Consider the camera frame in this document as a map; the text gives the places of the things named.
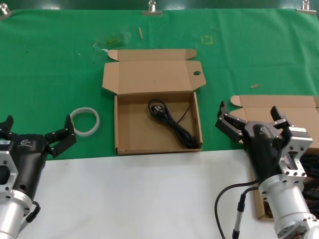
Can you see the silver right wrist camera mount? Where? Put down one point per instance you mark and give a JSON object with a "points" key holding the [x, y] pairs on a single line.
{"points": [[295, 154]]}

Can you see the plain open cardboard box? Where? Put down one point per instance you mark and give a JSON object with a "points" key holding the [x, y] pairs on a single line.
{"points": [[256, 107]]}

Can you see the cardboard box with round hole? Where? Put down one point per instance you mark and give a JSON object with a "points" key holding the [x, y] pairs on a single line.
{"points": [[154, 74]]}

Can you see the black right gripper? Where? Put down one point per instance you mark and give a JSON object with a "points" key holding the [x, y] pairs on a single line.
{"points": [[263, 152]]}

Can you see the small wood chip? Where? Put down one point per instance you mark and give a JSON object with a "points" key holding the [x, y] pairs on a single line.
{"points": [[255, 86]]}

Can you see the thin wooden stick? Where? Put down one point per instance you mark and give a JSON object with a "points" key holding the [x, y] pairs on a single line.
{"points": [[141, 33]]}

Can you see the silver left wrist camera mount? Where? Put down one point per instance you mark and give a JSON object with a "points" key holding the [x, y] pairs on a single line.
{"points": [[6, 174]]}

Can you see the crumpled clear plastic wrapper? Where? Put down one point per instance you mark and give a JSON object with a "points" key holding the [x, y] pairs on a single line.
{"points": [[113, 41]]}

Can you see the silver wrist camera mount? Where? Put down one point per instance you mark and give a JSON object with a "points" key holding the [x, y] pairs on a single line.
{"points": [[6, 174], [295, 154]]}

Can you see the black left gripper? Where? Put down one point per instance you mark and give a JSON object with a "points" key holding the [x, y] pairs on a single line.
{"points": [[30, 159]]}

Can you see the silver metal binder clip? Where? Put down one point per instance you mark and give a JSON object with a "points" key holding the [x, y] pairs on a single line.
{"points": [[3, 14], [152, 12], [306, 10]]}

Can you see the translucent tape roll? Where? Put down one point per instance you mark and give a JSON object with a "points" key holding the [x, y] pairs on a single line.
{"points": [[86, 133]]}

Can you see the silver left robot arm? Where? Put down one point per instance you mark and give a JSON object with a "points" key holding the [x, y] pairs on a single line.
{"points": [[12, 214]]}

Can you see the green table cloth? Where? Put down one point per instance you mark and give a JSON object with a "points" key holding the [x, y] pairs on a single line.
{"points": [[49, 74]]}

